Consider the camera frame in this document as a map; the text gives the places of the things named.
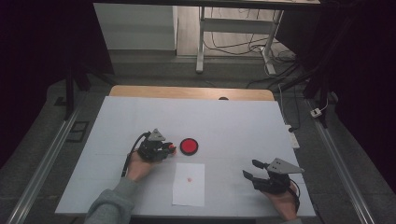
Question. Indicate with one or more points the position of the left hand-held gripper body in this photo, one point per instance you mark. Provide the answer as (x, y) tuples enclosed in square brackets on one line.
[(152, 149)]

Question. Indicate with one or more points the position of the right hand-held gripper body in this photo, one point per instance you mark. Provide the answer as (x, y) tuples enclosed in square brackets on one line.
[(277, 180)]

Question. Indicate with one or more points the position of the orange stamp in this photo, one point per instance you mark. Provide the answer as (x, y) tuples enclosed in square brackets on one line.
[(172, 145)]

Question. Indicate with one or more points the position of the red ink pad black rim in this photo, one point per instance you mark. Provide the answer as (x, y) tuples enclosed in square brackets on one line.
[(189, 146)]

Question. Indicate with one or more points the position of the person's left hand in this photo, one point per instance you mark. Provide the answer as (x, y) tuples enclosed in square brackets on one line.
[(140, 168)]

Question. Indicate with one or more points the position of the person's right hand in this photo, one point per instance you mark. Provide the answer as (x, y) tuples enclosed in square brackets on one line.
[(281, 203)]

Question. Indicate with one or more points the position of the white power strip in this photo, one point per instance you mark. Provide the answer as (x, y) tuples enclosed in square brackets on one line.
[(294, 140)]

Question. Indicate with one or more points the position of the white paper sheet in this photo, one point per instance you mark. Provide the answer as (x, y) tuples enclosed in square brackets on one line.
[(188, 193)]

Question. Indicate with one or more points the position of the white table cover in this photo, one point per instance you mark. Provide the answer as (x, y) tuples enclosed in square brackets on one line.
[(233, 124)]

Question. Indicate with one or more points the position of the dark table grommet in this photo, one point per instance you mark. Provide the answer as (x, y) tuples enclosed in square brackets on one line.
[(223, 98)]

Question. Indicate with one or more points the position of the small white adapter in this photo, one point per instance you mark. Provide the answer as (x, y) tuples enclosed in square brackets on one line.
[(316, 112)]

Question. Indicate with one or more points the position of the black tripod stand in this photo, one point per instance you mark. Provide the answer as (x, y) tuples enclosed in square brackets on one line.
[(323, 93), (69, 93)]

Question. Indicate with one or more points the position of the white panel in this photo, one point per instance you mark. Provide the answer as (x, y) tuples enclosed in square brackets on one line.
[(134, 28)]

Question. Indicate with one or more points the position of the aluminium floor rail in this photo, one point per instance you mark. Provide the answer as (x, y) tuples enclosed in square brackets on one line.
[(43, 168), (339, 161)]

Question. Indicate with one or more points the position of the white desk frame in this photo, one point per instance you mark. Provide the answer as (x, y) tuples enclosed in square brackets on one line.
[(236, 25)]

